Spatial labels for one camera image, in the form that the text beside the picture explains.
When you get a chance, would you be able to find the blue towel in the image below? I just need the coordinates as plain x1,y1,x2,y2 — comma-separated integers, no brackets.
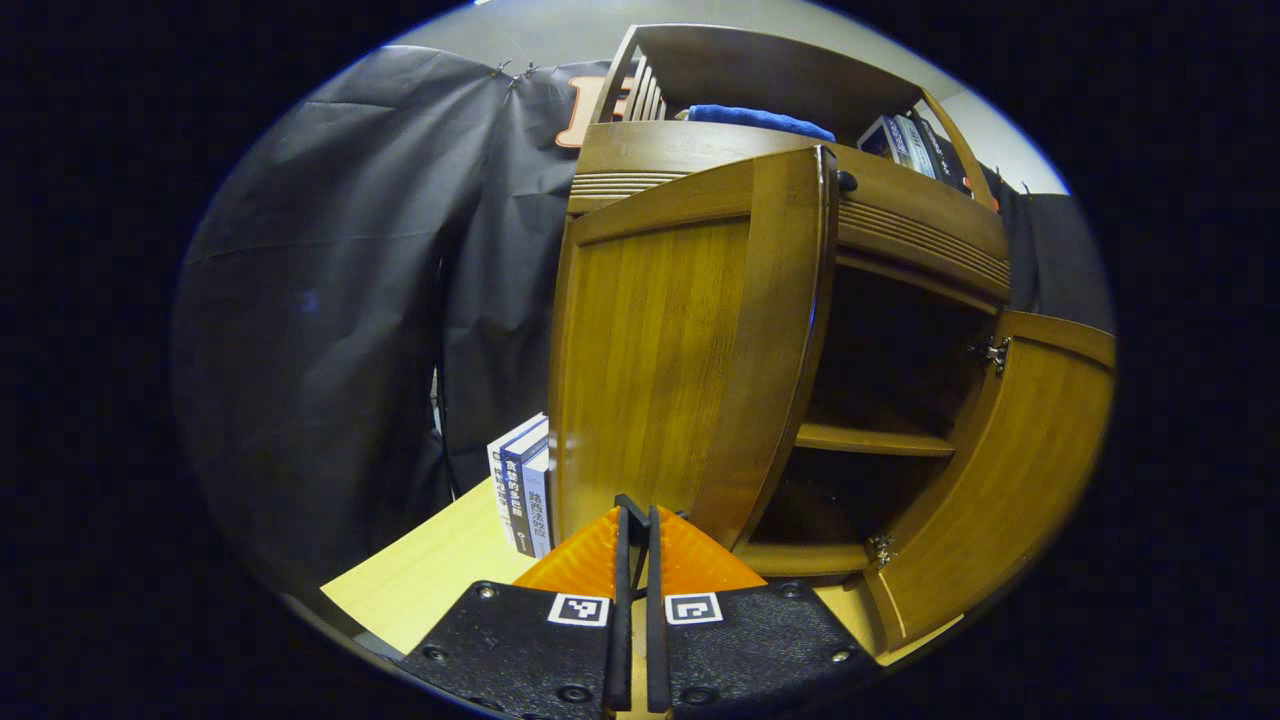
687,104,836,143

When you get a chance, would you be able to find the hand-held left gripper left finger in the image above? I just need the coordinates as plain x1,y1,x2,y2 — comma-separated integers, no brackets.
398,493,638,719

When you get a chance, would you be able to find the grey blue book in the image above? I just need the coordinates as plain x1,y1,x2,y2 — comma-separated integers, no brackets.
522,450,554,559

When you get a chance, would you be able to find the black backdrop cloth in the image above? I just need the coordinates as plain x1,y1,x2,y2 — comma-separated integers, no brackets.
170,45,1116,601

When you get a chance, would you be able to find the wooden cabinet door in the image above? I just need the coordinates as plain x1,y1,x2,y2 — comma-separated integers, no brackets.
865,310,1117,656
548,146,839,553

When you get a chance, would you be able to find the black book with orange print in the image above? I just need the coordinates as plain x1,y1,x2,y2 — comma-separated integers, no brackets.
915,105,976,196

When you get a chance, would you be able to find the dark blue book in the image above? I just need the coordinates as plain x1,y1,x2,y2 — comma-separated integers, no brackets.
500,425,551,558

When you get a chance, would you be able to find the pale blue spine book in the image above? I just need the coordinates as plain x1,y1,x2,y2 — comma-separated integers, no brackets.
893,113,937,179

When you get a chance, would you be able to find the wooden double-door shoe cabinet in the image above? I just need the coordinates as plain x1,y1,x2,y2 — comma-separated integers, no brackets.
548,23,1117,666

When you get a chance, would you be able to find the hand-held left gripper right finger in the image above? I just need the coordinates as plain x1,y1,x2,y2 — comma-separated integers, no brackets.
640,503,881,719

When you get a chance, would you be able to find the wooden drawer with grooves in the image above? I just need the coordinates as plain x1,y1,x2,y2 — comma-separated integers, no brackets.
568,120,1013,306

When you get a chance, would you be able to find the book with night photo cover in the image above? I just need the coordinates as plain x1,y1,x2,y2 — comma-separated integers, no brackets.
858,115,906,161

